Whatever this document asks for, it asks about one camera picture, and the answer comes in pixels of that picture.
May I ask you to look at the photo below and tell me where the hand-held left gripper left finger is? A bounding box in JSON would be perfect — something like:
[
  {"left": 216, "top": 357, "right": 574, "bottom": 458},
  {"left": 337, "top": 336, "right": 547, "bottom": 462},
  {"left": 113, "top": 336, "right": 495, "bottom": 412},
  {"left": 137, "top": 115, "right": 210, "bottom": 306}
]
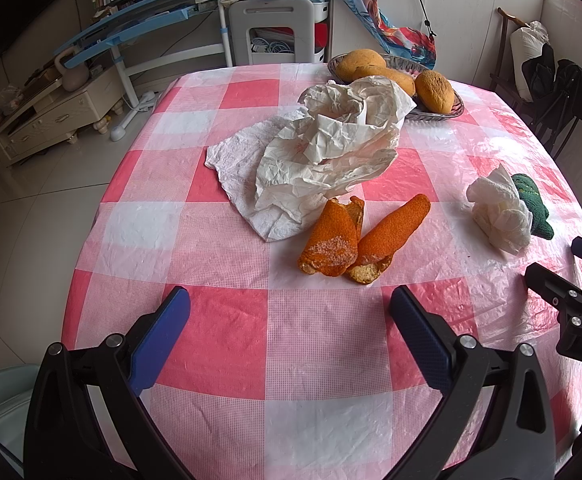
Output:
[{"left": 23, "top": 286, "right": 194, "bottom": 480}]

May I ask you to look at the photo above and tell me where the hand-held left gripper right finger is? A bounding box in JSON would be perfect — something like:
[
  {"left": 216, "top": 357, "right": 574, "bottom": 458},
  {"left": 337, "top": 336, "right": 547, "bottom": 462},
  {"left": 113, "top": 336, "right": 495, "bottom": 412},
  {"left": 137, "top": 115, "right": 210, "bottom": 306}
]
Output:
[{"left": 390, "top": 286, "right": 556, "bottom": 480}]

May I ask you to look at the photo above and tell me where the green knitted toy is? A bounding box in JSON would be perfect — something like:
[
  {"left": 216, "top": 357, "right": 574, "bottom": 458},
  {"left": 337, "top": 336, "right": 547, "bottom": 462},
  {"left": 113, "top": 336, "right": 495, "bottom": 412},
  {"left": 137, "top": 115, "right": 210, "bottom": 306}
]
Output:
[{"left": 511, "top": 173, "right": 555, "bottom": 238}]

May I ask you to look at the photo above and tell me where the white tissue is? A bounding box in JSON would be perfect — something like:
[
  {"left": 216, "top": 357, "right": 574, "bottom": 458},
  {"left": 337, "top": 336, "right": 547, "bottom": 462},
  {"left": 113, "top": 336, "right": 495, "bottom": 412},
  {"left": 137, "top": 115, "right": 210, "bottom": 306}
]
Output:
[{"left": 466, "top": 165, "right": 534, "bottom": 256}]

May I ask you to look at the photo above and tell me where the orange peel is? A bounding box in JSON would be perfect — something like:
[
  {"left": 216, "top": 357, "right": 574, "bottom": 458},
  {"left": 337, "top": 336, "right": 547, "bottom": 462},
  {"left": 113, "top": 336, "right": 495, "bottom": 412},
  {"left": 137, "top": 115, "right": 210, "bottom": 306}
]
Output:
[
  {"left": 347, "top": 193, "right": 432, "bottom": 285},
  {"left": 298, "top": 197, "right": 366, "bottom": 277}
]

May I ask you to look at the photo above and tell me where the cream paper sheet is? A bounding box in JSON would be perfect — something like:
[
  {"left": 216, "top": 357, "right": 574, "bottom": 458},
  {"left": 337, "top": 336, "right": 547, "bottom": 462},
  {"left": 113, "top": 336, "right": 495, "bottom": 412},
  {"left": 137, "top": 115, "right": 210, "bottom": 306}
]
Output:
[{"left": 256, "top": 76, "right": 418, "bottom": 221}]

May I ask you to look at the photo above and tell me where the pink checked tablecloth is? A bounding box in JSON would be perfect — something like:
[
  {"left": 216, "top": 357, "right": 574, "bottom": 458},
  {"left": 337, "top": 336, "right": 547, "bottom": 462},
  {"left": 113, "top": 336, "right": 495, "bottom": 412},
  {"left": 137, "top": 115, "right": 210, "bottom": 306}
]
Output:
[{"left": 61, "top": 62, "right": 582, "bottom": 480}]

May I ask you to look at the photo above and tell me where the dark wooden chair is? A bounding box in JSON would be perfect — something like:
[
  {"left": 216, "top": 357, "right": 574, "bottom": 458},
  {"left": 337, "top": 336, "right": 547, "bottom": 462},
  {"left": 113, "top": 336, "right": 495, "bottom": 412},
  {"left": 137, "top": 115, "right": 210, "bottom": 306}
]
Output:
[{"left": 491, "top": 7, "right": 536, "bottom": 111}]

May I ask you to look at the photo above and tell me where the woven basket tray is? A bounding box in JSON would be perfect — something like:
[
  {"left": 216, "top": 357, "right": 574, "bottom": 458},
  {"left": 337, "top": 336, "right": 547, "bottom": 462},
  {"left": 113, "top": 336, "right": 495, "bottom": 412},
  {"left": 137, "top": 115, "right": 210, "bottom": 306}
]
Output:
[{"left": 327, "top": 52, "right": 466, "bottom": 122}]

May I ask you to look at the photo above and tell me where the white stuffed bag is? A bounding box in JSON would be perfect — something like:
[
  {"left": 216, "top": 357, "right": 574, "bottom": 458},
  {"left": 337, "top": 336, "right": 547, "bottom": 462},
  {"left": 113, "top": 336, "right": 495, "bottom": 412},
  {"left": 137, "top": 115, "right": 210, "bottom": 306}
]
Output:
[{"left": 510, "top": 21, "right": 549, "bottom": 103}]

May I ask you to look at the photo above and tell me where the rough-skinned yellow mango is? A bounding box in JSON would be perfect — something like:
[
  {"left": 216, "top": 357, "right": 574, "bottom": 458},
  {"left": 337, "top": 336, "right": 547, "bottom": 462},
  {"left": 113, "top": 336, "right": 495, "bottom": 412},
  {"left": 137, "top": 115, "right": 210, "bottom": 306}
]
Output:
[{"left": 415, "top": 70, "right": 456, "bottom": 114}]

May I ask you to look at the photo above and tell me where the cream television cabinet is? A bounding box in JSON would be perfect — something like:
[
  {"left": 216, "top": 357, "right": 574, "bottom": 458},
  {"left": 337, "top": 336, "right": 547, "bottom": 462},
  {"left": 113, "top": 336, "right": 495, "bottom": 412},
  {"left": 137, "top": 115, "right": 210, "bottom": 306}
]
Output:
[{"left": 0, "top": 67, "right": 124, "bottom": 163}]

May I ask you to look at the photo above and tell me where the white cabinet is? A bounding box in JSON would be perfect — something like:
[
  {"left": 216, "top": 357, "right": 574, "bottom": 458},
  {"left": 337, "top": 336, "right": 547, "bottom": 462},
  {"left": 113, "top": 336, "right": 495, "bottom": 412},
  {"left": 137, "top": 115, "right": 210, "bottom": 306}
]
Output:
[{"left": 331, "top": 0, "right": 544, "bottom": 93}]

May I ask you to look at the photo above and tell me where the pink kettlebell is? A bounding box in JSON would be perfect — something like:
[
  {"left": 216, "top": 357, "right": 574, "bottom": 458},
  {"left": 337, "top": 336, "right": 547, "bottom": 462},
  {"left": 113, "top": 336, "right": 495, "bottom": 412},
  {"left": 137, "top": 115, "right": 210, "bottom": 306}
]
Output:
[{"left": 54, "top": 52, "right": 90, "bottom": 92}]

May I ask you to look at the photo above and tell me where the blue study desk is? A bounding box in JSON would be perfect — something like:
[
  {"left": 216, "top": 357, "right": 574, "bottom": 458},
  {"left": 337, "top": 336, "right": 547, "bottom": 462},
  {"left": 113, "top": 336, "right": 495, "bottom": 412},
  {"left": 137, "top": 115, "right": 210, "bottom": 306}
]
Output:
[{"left": 53, "top": 0, "right": 252, "bottom": 141}]

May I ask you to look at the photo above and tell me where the colourful hanging bag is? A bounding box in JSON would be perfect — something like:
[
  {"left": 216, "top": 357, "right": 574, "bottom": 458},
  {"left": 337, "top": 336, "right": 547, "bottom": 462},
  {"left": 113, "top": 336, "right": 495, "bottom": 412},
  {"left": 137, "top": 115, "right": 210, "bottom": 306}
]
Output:
[{"left": 323, "top": 0, "right": 436, "bottom": 71}]

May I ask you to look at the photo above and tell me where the black television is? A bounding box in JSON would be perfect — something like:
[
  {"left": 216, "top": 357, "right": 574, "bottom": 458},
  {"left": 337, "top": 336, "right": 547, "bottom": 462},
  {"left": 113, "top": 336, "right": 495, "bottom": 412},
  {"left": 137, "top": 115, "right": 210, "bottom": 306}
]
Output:
[{"left": 0, "top": 0, "right": 74, "bottom": 63}]

